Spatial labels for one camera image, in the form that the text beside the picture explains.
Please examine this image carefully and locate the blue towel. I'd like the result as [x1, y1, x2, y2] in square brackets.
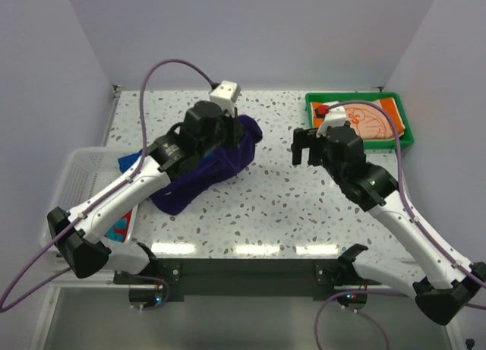
[118, 150, 142, 173]

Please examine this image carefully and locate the white plastic basket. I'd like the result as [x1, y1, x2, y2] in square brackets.
[39, 147, 134, 246]

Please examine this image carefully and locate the orange Doraemon towel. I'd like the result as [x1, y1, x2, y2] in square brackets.
[310, 101, 394, 141]

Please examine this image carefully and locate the purple towel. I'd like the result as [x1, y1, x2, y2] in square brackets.
[150, 114, 264, 216]

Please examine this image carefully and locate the purple cable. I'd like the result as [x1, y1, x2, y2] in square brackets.
[0, 58, 219, 314]
[314, 101, 486, 350]

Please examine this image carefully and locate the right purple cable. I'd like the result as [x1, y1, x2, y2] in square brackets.
[314, 101, 486, 350]

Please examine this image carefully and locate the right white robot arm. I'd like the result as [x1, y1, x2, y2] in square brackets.
[291, 123, 485, 326]

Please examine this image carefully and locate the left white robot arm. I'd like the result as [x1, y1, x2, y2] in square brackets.
[47, 101, 243, 284]

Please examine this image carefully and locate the teal and red towel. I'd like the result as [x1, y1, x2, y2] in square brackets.
[105, 207, 137, 243]

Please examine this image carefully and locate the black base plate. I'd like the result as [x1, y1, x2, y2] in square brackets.
[112, 257, 383, 304]

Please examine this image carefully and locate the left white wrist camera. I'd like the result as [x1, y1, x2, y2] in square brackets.
[209, 80, 241, 117]

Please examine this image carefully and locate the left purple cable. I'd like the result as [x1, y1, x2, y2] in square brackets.
[0, 58, 219, 314]

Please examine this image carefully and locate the green plastic tray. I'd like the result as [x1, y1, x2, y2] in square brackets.
[305, 91, 414, 150]

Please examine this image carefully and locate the aluminium rail frame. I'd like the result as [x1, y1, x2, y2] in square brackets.
[48, 253, 449, 290]

